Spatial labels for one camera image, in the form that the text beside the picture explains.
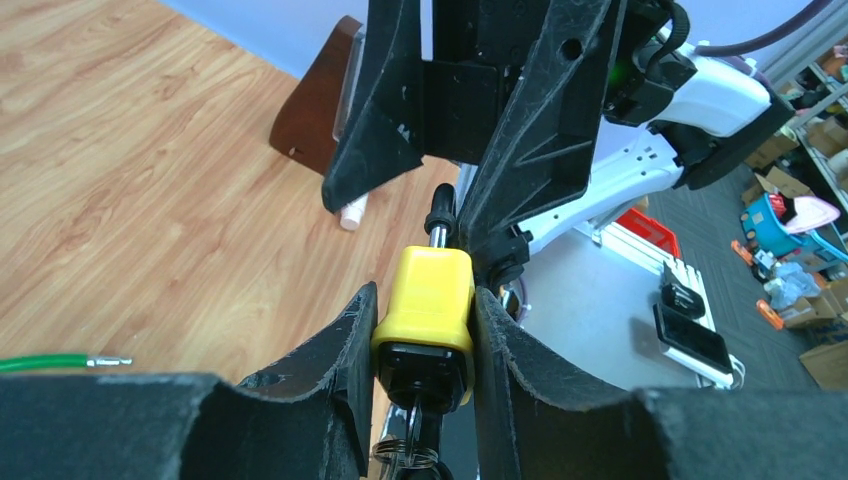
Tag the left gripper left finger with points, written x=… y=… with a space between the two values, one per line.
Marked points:
x=305 y=416

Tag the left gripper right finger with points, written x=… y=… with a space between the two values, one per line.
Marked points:
x=538 y=416

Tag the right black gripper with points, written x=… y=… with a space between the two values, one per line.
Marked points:
x=540 y=154

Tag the yellow padlock keys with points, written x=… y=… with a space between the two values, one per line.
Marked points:
x=414 y=455

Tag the yellow padlock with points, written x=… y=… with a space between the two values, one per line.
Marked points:
x=422 y=349

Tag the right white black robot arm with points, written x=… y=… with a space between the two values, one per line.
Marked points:
x=667 y=103

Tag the pink cylinder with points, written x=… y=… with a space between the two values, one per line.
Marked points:
x=351 y=216

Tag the green cable lock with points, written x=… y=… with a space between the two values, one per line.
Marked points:
x=61 y=361

